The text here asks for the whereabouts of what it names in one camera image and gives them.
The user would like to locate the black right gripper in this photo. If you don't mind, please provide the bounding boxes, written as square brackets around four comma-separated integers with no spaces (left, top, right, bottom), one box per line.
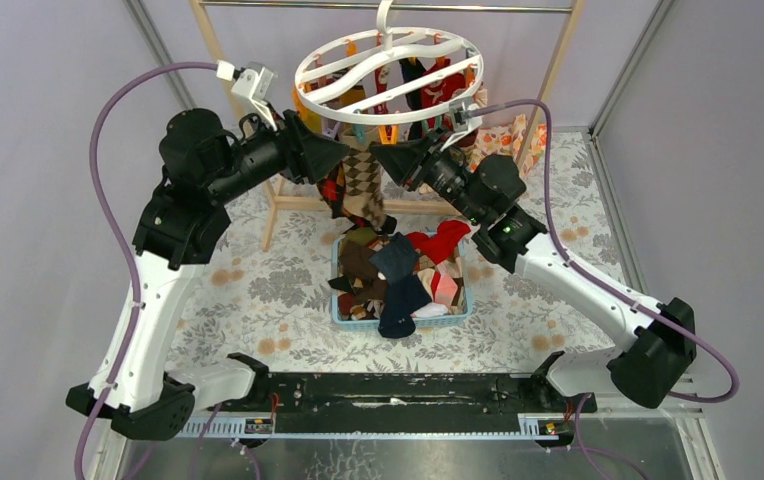
[371,125,487,225]

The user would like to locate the black red yellow argyle sock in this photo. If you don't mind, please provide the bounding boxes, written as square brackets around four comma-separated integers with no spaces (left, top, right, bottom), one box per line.
[316,162,347,218]

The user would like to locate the orange plastic clip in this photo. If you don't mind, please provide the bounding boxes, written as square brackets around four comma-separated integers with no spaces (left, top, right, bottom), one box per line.
[377,124,399,145]

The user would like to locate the beige brown argyle sock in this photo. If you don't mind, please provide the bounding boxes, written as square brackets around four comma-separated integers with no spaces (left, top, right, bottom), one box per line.
[342,149,387,230]

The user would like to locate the white round clip hanger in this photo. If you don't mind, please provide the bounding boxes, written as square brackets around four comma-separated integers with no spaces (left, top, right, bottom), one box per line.
[294,1,484,126]

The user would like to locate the dark navy sock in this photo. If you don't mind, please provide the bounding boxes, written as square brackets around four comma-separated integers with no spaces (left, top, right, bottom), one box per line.
[369,233,420,283]

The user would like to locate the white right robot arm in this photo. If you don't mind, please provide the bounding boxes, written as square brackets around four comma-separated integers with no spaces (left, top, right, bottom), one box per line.
[369,136,697,412]

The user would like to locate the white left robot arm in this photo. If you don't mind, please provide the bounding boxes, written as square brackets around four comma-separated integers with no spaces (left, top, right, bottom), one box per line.
[66,108,348,441]

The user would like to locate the wooden clothes rack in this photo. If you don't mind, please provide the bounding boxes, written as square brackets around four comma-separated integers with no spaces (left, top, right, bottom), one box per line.
[188,1,586,251]

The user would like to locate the red hanging sock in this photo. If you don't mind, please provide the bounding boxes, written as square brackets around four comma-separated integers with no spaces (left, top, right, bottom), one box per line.
[419,72,468,109]

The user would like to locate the red sock in basket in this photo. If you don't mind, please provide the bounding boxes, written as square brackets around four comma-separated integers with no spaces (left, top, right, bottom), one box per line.
[406,220,471,264]

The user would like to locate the floral orange cloth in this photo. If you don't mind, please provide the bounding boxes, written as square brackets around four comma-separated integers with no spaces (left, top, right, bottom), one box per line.
[468,114,547,176]

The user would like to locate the brown sock in basket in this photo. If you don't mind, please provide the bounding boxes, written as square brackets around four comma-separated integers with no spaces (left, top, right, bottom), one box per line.
[338,240,379,281]

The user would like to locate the blue plastic sock basket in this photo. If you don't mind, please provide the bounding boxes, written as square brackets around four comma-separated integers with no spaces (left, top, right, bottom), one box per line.
[329,232,473,339]

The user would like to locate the navy blue sock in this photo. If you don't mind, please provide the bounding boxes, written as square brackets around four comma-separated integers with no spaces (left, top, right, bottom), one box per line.
[378,275,432,339]

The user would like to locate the floral grey table mat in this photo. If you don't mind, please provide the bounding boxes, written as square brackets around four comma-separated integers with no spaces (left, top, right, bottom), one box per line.
[148,129,652,376]

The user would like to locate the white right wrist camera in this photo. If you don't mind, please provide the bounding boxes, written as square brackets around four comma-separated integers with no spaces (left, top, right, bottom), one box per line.
[440,98,488,151]

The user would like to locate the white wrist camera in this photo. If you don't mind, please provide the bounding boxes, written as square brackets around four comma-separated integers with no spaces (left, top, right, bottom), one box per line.
[216,60,277,131]
[440,98,488,151]

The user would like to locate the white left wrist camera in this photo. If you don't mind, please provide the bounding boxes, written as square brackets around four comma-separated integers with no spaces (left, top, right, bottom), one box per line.
[216,60,277,131]

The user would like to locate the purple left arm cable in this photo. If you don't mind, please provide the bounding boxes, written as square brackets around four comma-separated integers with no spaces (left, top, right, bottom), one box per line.
[73,62,251,480]

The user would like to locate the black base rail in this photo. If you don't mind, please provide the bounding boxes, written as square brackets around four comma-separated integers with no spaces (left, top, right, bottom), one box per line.
[221,372,596,434]

